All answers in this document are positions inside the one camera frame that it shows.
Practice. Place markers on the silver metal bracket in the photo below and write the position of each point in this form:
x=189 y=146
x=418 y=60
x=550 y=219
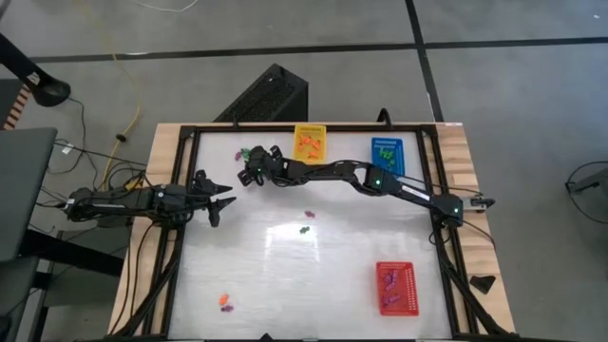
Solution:
x=477 y=203

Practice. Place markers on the dark gray side desk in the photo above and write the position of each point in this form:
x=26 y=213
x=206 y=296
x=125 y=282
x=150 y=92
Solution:
x=24 y=190

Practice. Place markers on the orange striped board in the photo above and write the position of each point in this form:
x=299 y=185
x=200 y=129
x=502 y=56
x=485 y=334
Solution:
x=16 y=109

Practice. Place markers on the yellow plastic basket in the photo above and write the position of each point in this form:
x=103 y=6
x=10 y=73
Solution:
x=298 y=154

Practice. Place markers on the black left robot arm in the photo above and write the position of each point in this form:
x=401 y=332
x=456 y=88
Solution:
x=119 y=202

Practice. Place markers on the red plastic basket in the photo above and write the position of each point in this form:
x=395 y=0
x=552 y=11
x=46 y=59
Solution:
x=406 y=290

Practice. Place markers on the black triangular bracket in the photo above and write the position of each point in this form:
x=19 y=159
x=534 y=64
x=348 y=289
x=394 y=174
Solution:
x=483 y=284

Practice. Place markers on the black curved hook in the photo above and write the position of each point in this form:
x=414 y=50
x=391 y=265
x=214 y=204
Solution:
x=384 y=114

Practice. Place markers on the yellow power plug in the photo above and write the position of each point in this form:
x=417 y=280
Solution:
x=135 y=184

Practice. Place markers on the black computer tower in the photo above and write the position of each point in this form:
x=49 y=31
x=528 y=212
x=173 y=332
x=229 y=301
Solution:
x=271 y=95

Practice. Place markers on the black aluminium table frame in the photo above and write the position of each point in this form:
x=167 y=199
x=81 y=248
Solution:
x=214 y=128

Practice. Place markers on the blue plastic basket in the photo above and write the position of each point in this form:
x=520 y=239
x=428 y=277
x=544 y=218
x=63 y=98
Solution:
x=377 y=142

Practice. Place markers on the black floor stand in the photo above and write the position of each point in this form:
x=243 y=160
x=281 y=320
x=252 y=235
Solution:
x=52 y=92

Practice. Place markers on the gray stand foot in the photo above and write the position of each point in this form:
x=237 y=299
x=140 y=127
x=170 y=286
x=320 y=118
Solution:
x=589 y=183

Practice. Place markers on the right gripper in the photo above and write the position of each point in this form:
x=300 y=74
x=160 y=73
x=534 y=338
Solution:
x=266 y=166

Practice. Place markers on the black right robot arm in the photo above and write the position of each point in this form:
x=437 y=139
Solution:
x=332 y=173

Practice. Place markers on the white paper tag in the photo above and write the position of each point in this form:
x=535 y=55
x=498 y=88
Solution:
x=69 y=148

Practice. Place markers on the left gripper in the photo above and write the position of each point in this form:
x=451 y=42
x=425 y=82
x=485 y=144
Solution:
x=197 y=204

